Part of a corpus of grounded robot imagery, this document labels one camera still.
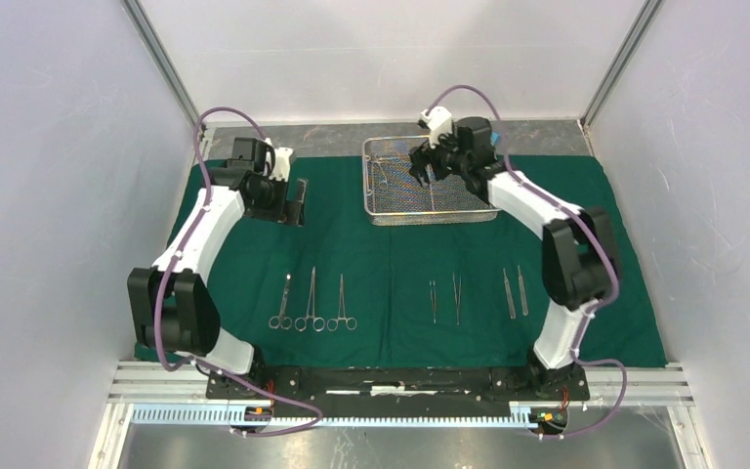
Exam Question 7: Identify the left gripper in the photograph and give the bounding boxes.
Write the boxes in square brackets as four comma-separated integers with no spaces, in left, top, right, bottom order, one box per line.
[243,172,307,227]

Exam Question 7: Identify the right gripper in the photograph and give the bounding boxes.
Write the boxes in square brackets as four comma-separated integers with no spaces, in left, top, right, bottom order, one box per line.
[407,123,469,189]

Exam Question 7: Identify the metal mesh instrument tray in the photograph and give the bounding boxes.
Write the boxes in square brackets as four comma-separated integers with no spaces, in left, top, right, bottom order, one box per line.
[362,136,499,226]

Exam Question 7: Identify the green surgical cloth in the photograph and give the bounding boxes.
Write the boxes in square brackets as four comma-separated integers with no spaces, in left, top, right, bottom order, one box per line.
[133,153,669,370]

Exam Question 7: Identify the steel forceps with ring handles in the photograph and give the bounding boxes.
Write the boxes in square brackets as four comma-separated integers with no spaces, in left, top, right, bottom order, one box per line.
[294,267,326,332]

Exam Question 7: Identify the pointed steel tweezers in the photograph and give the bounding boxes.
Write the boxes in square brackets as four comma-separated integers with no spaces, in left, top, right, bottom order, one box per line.
[452,273,462,326]

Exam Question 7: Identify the steel scalpel handle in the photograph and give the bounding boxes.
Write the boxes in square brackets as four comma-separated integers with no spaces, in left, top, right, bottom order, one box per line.
[517,265,529,317]

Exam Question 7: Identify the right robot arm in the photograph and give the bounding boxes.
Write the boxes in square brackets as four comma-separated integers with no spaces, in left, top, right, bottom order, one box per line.
[409,107,619,399]

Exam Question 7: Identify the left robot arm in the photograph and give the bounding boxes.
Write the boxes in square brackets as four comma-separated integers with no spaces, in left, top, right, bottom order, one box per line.
[127,137,308,399]

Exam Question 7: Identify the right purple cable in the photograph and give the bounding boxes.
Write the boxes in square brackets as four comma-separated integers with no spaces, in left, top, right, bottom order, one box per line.
[428,84,629,442]

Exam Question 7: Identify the purple cable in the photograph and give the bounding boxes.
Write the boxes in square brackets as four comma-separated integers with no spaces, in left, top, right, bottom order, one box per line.
[428,84,629,442]
[152,107,324,440]

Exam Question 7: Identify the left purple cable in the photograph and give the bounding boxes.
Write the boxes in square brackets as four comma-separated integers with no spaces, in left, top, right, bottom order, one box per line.
[152,107,324,440]

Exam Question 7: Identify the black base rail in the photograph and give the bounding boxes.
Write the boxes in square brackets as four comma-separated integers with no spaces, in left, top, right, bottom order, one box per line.
[197,364,591,423]

